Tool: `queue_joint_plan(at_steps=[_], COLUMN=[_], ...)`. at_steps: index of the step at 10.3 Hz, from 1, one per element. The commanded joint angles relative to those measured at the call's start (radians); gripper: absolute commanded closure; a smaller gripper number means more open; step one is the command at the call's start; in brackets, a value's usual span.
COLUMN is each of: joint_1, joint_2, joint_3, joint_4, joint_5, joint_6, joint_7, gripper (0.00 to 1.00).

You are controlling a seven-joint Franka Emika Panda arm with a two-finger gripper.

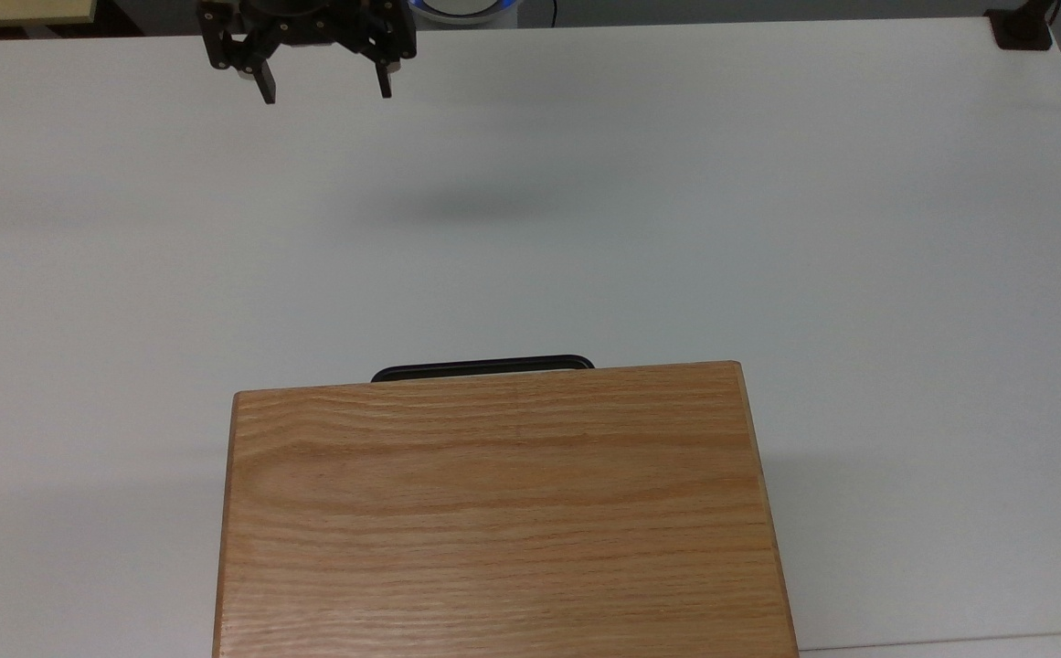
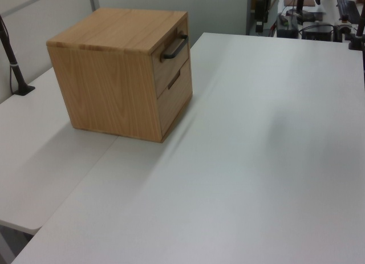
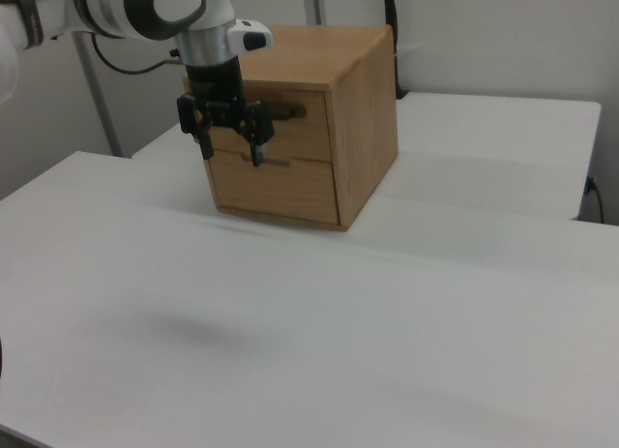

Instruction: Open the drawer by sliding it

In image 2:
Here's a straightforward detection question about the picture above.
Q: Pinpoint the wooden drawer with black handle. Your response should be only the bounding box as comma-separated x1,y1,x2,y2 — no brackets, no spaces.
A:
151,18,190,99

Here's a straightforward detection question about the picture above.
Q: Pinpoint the wooden drawer with cutout grip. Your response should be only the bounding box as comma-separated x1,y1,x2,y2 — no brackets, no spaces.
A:
156,58,193,143

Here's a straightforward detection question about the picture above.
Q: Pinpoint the wooden two-drawer cabinet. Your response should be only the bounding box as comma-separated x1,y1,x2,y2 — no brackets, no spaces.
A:
46,7,194,144

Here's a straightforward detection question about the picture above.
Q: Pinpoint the black hanging device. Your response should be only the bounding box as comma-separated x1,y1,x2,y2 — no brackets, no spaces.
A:
254,0,271,34

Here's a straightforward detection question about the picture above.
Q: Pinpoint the black electronic box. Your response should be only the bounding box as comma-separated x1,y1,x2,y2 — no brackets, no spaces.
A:
277,14,301,38

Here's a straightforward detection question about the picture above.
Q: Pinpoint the black power adapter box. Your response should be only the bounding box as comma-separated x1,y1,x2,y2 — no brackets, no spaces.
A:
301,23,335,42

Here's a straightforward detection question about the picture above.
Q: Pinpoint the black stand with round base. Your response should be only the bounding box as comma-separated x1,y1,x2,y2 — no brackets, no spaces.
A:
286,0,315,23

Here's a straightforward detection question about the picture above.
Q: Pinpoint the brown mat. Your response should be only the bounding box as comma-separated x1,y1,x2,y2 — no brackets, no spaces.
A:
283,0,316,7

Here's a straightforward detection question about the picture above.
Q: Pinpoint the black clamp stand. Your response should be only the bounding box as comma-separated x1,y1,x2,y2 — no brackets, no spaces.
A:
347,0,365,51

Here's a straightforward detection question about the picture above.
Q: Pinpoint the black keyboard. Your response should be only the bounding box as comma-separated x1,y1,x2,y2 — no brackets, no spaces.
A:
336,0,363,26

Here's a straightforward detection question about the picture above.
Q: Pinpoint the black camera stand pole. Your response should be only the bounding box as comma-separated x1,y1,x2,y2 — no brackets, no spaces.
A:
0,14,37,97

